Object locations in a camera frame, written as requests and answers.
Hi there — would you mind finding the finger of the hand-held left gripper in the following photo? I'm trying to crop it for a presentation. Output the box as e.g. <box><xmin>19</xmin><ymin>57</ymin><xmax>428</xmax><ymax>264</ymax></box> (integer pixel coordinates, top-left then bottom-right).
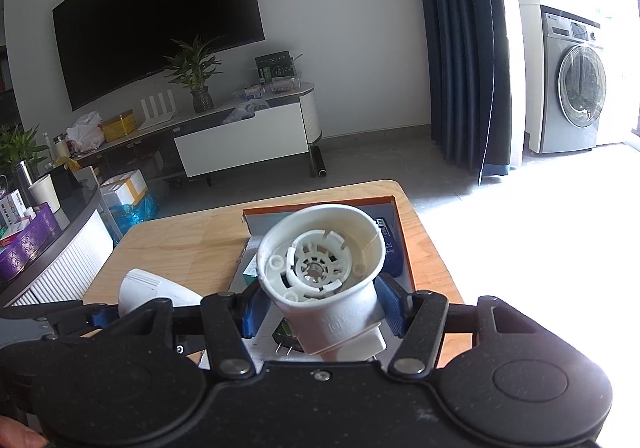
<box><xmin>172</xmin><ymin>337</ymin><xmax>207</xmax><ymax>355</ymax></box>
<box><xmin>0</xmin><ymin>301</ymin><xmax>121</xmax><ymax>344</ymax></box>

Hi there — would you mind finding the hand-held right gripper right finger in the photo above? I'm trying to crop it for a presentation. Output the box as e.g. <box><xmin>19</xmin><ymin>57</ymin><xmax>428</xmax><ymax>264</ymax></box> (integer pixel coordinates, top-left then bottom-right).
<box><xmin>377</xmin><ymin>273</ymin><xmax>561</xmax><ymax>375</ymax></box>

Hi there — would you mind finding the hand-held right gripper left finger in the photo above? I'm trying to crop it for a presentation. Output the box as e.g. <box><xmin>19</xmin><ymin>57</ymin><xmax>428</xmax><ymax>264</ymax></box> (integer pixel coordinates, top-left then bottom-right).
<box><xmin>90</xmin><ymin>285</ymin><xmax>268</xmax><ymax>376</ymax></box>

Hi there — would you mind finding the black plug charger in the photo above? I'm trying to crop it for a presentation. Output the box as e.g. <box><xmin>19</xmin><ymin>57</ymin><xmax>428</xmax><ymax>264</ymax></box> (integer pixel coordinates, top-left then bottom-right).
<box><xmin>271</xmin><ymin>317</ymin><xmax>302</xmax><ymax>357</ymax></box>

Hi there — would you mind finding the white plug-in socket adapter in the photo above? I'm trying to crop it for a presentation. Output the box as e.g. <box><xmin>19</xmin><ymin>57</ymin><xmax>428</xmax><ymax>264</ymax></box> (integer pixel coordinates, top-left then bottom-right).
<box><xmin>118</xmin><ymin>268</ymin><xmax>202</xmax><ymax>316</ymax></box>
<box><xmin>256</xmin><ymin>203</ymin><xmax>389</xmax><ymax>362</ymax></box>

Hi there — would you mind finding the orange cardboard box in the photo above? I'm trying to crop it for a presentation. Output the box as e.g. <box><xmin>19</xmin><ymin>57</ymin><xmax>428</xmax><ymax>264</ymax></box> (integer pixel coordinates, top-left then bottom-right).
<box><xmin>229</xmin><ymin>195</ymin><xmax>416</xmax><ymax>364</ymax></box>

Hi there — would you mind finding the person's left hand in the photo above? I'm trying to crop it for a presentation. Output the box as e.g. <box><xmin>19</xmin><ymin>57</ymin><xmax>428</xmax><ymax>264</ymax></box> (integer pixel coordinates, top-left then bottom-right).
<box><xmin>0</xmin><ymin>416</ymin><xmax>49</xmax><ymax>448</ymax></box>

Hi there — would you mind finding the curved ribbed counter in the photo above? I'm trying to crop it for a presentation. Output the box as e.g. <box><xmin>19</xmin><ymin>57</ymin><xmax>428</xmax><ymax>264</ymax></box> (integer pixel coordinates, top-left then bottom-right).
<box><xmin>0</xmin><ymin>185</ymin><xmax>115</xmax><ymax>309</ymax></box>

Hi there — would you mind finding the purple patterned box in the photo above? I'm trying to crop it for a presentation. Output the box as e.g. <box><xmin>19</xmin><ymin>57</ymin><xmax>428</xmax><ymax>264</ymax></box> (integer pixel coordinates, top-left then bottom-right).
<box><xmin>0</xmin><ymin>204</ymin><xmax>57</xmax><ymax>284</ymax></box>

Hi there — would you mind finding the blue plastic bag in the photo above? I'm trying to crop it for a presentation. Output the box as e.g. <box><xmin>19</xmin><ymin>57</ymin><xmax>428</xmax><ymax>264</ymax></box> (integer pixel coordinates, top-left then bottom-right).
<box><xmin>107</xmin><ymin>193</ymin><xmax>161</xmax><ymax>239</ymax></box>

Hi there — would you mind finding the red flat box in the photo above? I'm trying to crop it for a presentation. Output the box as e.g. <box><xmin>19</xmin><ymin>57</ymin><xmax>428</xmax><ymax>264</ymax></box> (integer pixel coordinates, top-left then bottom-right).
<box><xmin>0</xmin><ymin>225</ymin><xmax>31</xmax><ymax>248</ymax></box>

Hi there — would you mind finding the white box with yellow tape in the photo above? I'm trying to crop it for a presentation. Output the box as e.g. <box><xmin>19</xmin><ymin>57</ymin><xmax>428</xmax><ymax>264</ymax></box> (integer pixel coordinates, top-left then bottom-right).
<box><xmin>99</xmin><ymin>169</ymin><xmax>148</xmax><ymax>206</ymax></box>

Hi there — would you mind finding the white and blue medicine box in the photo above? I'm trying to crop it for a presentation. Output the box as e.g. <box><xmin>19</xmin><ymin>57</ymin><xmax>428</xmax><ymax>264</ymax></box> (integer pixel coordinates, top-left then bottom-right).
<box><xmin>0</xmin><ymin>191</ymin><xmax>26</xmax><ymax>226</ymax></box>

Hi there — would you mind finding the white paper cup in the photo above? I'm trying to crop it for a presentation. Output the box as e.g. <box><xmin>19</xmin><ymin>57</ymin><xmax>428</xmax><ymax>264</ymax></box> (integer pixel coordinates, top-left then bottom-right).
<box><xmin>28</xmin><ymin>174</ymin><xmax>61</xmax><ymax>213</ymax></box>

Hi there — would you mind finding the black holder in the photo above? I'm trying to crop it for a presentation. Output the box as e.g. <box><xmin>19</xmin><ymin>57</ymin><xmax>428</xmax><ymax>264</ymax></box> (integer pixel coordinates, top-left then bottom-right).
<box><xmin>50</xmin><ymin>163</ymin><xmax>83</xmax><ymax>201</ymax></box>

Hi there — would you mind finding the steel thermos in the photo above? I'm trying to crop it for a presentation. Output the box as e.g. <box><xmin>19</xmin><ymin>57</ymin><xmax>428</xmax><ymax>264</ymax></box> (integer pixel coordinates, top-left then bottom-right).
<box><xmin>15</xmin><ymin>161</ymin><xmax>38</xmax><ymax>209</ymax></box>

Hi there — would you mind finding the black roll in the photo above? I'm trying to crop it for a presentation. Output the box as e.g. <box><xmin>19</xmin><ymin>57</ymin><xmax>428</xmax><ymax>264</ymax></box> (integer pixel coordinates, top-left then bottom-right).
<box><xmin>310</xmin><ymin>144</ymin><xmax>329</xmax><ymax>177</ymax></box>

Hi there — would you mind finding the white and dark TV cabinet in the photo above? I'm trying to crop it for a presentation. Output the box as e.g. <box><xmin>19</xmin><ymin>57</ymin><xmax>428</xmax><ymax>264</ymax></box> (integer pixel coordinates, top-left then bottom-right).
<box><xmin>75</xmin><ymin>82</ymin><xmax>323</xmax><ymax>179</ymax></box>

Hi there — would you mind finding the white plastic bag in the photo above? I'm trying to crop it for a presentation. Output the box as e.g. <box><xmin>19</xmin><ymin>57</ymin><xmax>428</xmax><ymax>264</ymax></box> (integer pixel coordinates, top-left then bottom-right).
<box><xmin>66</xmin><ymin>112</ymin><xmax>106</xmax><ymax>152</ymax></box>

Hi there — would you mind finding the leafy green potted plant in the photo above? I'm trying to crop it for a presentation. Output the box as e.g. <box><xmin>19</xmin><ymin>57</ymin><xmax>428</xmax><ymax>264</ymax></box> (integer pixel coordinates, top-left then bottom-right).
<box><xmin>0</xmin><ymin>125</ymin><xmax>48</xmax><ymax>174</ymax></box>

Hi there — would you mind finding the crumpled grey plastic bag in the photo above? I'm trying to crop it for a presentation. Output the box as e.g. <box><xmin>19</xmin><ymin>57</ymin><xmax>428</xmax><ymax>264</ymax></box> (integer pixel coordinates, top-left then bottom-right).
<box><xmin>222</xmin><ymin>101</ymin><xmax>271</xmax><ymax>124</ymax></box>

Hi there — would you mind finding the white router with antennas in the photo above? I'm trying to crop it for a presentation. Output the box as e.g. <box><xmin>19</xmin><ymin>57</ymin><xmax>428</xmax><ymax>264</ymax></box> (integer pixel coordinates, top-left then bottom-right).
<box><xmin>139</xmin><ymin>89</ymin><xmax>176</xmax><ymax>130</ymax></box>

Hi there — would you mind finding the potted plant in dark vase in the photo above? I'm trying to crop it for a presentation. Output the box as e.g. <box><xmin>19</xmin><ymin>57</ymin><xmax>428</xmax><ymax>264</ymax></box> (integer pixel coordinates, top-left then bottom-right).
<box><xmin>162</xmin><ymin>36</ymin><xmax>223</xmax><ymax>113</ymax></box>

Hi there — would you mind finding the black and green box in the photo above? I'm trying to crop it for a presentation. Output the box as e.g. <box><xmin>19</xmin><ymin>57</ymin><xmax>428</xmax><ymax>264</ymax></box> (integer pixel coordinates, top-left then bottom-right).
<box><xmin>255</xmin><ymin>50</ymin><xmax>296</xmax><ymax>82</ymax></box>

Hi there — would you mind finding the dark blue curtain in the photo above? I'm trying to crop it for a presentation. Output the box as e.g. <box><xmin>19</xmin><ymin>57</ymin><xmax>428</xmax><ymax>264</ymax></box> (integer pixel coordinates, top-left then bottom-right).
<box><xmin>410</xmin><ymin>0</ymin><xmax>526</xmax><ymax>184</ymax></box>

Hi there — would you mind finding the silver washing machine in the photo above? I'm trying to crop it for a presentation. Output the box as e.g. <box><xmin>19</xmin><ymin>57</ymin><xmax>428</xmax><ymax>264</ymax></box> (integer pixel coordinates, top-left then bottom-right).
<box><xmin>540</xmin><ymin>4</ymin><xmax>608</xmax><ymax>154</ymax></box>

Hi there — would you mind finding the black wall television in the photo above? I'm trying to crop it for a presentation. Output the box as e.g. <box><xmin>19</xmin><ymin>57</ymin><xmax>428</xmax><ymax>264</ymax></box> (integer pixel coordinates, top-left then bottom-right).
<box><xmin>52</xmin><ymin>0</ymin><xmax>266</xmax><ymax>112</ymax></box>

